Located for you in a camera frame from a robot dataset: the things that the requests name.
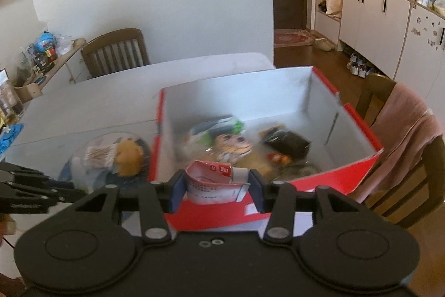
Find pink towel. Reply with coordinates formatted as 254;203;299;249
355;83;445;204

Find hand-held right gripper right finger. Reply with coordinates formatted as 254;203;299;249
248;169;371;245

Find white sneakers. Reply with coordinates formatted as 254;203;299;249
347;53;375;78

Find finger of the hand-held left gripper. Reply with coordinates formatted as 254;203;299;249
0;162;76;192
0;184;86;204

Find clear box of wooden sticks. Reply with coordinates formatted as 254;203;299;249
83;145;118;168

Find beige side cabinet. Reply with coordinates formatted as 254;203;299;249
14;37;87;103

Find beige slippers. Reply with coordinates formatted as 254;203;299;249
313;37;336;51

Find red white toothpaste tube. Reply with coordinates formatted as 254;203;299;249
184;160;251;206

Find red cardboard box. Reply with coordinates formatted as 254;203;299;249
149;65;385;232

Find red patterned rug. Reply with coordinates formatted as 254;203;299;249
273;29;314;48

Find white green snack packet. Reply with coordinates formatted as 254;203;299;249
189;114;247;146

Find white tote bag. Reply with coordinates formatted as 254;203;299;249
324;0;343;18

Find orange plush toy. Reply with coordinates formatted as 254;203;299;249
115;139;145;178

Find brown wooden chair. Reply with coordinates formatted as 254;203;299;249
81;28;150;78

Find round dark glass plate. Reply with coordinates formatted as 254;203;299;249
58;133;152;188

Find person's left hand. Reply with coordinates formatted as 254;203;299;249
0;216;16;235

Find white floor cabinet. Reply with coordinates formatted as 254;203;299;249
338;0;413;79

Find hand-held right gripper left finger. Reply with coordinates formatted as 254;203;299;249
74;170;186;245

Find blue cloth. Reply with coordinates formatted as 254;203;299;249
0;123;25;159

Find wooden chair with towel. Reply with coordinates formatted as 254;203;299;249
355;72;445;229

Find white refrigerator with magnets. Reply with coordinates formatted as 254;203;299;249
393;3;445;103

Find black snack packet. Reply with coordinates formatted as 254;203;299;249
259;127;312;163

